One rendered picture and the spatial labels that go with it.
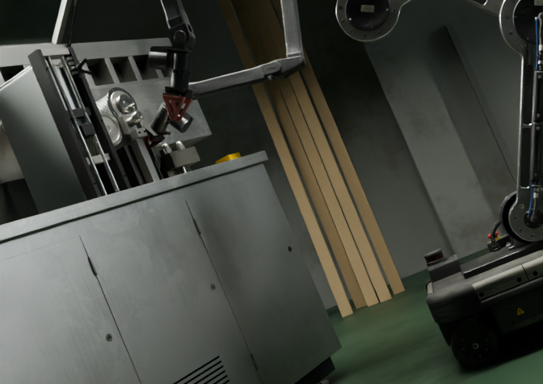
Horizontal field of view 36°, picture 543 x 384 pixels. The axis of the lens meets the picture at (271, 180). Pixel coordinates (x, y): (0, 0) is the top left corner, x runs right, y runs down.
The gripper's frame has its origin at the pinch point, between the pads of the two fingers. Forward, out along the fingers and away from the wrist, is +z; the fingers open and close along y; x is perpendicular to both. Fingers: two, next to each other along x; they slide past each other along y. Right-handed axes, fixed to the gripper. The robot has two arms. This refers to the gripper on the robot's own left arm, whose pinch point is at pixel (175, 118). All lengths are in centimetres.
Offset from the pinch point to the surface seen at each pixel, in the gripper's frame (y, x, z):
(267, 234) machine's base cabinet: -51, 24, 37
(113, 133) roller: -38, -34, 7
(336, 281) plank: -220, 36, 78
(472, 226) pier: -265, 110, 41
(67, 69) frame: -12.1, -42.2, -12.5
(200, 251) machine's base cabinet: -15.2, 8.2, 41.9
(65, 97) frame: -6.6, -39.7, -3.2
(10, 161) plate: -32, -70, 21
